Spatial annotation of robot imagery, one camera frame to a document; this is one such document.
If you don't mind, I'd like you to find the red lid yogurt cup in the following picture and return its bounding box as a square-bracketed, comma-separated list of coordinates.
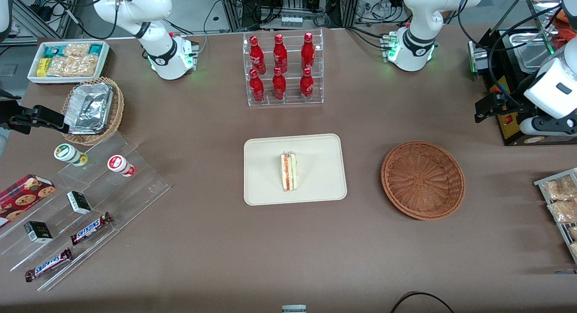
[107, 155, 137, 178]

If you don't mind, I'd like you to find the red soda bottle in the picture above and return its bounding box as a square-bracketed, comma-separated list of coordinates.
[272, 67, 287, 101]
[248, 69, 266, 103]
[301, 32, 316, 71]
[299, 67, 315, 102]
[272, 33, 289, 72]
[249, 35, 266, 73]

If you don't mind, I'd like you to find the clear acrylic bottle rack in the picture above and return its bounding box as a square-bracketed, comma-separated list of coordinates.
[243, 28, 325, 107]

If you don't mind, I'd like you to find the Snickers chocolate bar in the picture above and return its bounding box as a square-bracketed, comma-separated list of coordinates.
[24, 248, 73, 283]
[70, 212, 114, 246]

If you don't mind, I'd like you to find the triangular sandwich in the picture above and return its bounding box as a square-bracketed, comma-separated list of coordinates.
[280, 151, 299, 192]

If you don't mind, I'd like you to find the black countertop appliance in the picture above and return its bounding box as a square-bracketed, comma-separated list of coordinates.
[468, 0, 577, 147]

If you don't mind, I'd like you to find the tray of packaged snacks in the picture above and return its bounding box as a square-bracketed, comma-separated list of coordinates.
[534, 168, 577, 265]

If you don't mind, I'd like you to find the small black carton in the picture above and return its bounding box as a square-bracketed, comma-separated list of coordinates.
[67, 191, 93, 215]
[23, 221, 54, 244]

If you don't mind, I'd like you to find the black floor cable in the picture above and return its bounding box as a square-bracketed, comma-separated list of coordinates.
[390, 291, 456, 313]

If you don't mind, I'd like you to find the clear cracker packet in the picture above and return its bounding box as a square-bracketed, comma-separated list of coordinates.
[63, 42, 92, 57]
[46, 55, 99, 78]

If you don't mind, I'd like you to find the clear acrylic stepped shelf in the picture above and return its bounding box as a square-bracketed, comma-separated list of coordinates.
[0, 132, 171, 292]

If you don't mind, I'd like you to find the beige plastic tray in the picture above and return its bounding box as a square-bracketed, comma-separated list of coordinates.
[243, 133, 348, 207]

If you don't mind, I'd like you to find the aluminium foil container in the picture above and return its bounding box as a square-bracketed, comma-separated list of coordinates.
[64, 82, 114, 135]

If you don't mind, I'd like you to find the white snack bin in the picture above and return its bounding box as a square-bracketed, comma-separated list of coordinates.
[27, 40, 111, 86]

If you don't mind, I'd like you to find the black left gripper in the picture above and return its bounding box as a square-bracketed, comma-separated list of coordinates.
[474, 92, 540, 124]

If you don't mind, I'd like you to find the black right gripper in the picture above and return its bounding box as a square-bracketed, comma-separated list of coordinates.
[0, 100, 66, 135]

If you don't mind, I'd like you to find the light wicker basket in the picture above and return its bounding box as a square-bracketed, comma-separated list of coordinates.
[61, 76, 125, 147]

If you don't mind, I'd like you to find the clear bagged pastry packet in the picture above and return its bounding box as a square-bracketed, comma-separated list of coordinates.
[542, 176, 577, 202]
[547, 199, 577, 224]

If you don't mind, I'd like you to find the red plaid cookie box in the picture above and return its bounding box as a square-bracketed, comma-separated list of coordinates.
[0, 174, 57, 228]

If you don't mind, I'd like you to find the green lid yogurt cup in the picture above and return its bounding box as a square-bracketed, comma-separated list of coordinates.
[54, 143, 89, 167]

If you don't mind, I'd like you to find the brown wicker basket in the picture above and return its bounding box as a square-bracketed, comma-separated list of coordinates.
[381, 141, 466, 221]

